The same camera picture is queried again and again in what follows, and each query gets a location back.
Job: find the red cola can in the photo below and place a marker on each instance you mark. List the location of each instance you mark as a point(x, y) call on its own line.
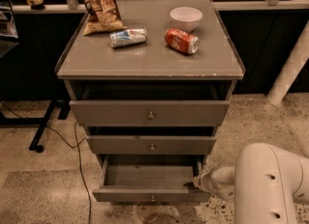
point(181, 41)

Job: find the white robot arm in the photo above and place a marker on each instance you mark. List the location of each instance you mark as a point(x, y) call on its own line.
point(265, 184)

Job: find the grey middle drawer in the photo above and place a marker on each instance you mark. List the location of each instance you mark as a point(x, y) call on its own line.
point(118, 144)

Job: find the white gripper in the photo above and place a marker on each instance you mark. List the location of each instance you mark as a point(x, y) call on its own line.
point(214, 182)

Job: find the grey bottom drawer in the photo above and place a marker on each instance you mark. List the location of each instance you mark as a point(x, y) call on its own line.
point(149, 178)

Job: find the silver blue soda can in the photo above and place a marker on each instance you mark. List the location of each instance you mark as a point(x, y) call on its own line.
point(128, 37)

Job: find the black desk leg frame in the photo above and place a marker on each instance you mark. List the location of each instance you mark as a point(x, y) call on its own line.
point(39, 122)

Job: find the white bowl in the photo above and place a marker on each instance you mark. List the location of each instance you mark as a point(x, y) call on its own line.
point(186, 18)

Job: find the grey drawer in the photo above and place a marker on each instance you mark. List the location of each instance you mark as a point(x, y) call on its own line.
point(118, 144)
point(149, 112)
point(149, 178)

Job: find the grey top drawer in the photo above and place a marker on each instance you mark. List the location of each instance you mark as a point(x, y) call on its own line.
point(149, 112)

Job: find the sea salt chips bag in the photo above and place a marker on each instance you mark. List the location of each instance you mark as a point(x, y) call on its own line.
point(104, 16)

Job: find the small yellow figurine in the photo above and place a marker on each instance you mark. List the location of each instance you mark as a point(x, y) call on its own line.
point(36, 4)

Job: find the grey drawer cabinet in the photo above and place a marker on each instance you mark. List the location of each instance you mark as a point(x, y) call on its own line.
point(152, 70)

